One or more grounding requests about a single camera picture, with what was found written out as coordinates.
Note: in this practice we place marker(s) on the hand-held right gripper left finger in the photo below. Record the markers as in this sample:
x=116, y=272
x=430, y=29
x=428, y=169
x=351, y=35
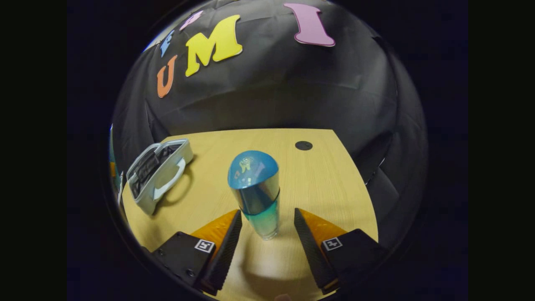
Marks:
x=223, y=251

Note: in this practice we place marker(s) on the blue skincare bottle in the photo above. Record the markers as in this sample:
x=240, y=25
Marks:
x=255, y=188

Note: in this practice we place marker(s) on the pale blue small suitcase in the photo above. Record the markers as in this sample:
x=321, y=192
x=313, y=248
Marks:
x=161, y=177

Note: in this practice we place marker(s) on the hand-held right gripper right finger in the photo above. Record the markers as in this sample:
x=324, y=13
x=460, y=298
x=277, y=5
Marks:
x=311, y=246

